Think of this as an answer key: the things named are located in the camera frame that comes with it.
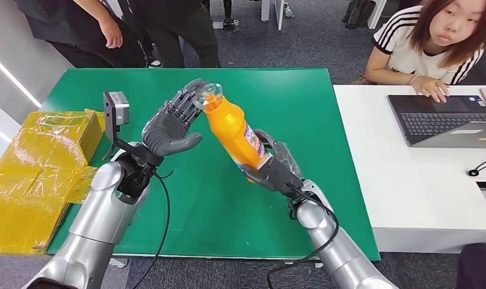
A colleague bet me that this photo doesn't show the dark blue seat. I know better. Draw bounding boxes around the dark blue seat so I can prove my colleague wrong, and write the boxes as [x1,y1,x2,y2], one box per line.
[456,243,486,289]

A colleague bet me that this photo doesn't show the white furniture leg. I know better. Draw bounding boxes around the white furniture leg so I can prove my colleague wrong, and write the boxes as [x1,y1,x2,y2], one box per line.
[366,0,388,30]

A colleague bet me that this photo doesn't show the white table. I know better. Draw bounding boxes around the white table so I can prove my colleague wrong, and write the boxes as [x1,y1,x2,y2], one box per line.
[333,84,486,254]

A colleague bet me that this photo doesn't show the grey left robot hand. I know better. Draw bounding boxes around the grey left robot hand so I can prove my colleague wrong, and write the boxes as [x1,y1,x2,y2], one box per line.
[141,78,209,157]

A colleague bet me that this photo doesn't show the white table leg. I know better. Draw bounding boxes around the white table leg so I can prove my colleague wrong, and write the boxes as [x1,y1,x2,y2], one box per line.
[260,0,286,31]

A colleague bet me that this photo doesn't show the standing person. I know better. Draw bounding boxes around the standing person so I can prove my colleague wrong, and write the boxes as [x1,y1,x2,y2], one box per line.
[123,0,222,69]
[13,0,152,69]

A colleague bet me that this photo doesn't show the thin black cable loop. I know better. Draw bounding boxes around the thin black cable loop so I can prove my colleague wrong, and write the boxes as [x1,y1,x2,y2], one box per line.
[468,159,486,177]

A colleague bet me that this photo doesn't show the green table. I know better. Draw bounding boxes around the green table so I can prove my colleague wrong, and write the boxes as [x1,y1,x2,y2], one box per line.
[38,67,381,262]

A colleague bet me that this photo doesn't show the yellow taped cardboard box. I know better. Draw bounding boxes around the yellow taped cardboard box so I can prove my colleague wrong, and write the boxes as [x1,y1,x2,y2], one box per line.
[0,108,107,255]

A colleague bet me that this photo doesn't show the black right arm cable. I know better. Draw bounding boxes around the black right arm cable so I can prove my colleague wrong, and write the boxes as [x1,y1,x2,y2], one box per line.
[266,181,340,289]

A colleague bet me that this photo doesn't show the dark grey laptop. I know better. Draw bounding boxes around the dark grey laptop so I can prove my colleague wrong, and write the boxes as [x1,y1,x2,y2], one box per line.
[387,94,486,149]

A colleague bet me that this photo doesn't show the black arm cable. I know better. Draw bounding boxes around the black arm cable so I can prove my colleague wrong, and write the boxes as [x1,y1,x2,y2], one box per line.
[266,181,340,289]
[131,170,173,289]

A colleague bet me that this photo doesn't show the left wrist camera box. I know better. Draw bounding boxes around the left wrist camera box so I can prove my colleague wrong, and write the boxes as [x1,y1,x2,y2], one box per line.
[103,91,131,145]

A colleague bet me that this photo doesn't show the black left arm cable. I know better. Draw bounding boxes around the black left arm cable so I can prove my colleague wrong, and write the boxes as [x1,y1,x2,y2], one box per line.
[131,170,173,289]

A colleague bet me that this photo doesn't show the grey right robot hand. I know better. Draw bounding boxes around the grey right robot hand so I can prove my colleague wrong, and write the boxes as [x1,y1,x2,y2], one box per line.
[241,128,307,196]

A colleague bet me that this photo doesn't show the orange plastic bottle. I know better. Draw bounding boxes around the orange plastic bottle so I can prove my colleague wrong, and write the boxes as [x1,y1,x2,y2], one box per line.
[193,82,271,184]

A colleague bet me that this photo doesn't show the seated person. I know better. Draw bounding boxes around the seated person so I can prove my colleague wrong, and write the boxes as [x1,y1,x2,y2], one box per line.
[364,0,486,104]

